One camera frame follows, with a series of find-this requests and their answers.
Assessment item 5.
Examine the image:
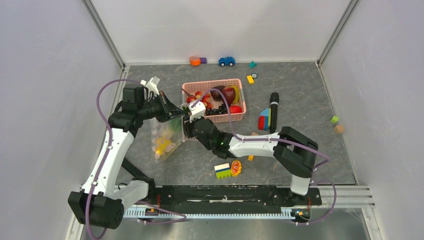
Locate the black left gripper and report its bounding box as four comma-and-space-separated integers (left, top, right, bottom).
138, 90, 186, 123

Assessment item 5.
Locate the green white bok choy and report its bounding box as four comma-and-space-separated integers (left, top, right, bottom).
168, 116, 186, 142

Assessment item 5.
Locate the red lychee bunch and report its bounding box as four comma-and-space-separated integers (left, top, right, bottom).
186, 91, 214, 109

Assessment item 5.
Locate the yellow lemon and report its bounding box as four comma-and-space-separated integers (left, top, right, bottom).
154, 137, 175, 158

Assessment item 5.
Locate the clear zip top bag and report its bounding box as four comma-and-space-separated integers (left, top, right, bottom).
149, 118, 186, 162

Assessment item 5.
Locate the dark purple fruit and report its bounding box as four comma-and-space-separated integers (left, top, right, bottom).
209, 85, 225, 102

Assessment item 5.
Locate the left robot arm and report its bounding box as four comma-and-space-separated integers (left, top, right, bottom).
68, 80, 184, 229

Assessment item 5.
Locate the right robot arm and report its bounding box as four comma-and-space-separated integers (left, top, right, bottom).
182, 117, 319, 204

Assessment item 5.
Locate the pink plastic basket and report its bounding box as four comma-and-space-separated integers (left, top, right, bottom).
181, 78, 248, 124

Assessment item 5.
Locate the black grape bunch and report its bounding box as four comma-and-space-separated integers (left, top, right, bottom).
205, 104, 228, 116

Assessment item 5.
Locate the small red apple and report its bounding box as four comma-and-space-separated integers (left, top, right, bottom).
229, 105, 243, 114

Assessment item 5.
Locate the white blue green brick stack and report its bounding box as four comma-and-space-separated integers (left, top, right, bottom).
214, 163, 232, 180

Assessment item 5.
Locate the dark red apple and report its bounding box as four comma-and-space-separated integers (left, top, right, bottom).
221, 86, 237, 106

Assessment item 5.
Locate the orange round patterned toy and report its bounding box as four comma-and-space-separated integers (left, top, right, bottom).
230, 160, 242, 177

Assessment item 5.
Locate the yellow star fruit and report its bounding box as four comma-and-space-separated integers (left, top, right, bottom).
230, 85, 240, 105

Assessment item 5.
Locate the purple block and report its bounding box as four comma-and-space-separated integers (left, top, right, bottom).
199, 57, 208, 64

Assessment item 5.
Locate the red blue yellow brick block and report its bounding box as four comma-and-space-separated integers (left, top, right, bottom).
257, 108, 271, 131

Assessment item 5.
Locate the yellow rectangular block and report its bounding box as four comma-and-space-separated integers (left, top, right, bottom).
246, 75, 255, 85

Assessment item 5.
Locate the blue toy car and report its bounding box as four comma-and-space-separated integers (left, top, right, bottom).
218, 56, 236, 67

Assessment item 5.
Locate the black microphone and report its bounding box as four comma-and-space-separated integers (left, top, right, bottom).
269, 92, 280, 134

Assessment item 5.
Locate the teal wedge block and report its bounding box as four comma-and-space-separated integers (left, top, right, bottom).
249, 61, 257, 69

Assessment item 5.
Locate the green cube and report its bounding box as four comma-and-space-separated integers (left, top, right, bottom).
330, 115, 339, 124

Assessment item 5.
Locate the tan wooden cube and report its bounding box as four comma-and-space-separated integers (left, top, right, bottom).
333, 124, 345, 134

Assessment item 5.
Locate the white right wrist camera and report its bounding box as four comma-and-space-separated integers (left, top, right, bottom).
188, 101, 206, 122

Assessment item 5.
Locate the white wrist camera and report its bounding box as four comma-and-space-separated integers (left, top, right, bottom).
188, 101, 206, 122
140, 76, 160, 99

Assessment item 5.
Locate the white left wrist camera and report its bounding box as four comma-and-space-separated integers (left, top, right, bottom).
140, 76, 160, 99

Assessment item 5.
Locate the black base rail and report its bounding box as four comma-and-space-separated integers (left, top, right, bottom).
144, 185, 322, 214

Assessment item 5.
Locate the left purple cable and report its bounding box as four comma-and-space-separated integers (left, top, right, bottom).
84, 78, 188, 240

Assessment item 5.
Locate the purple cable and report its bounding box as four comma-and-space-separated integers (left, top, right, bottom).
84, 78, 188, 240
189, 88, 338, 227

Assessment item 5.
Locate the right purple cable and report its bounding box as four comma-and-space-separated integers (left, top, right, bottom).
189, 88, 338, 227

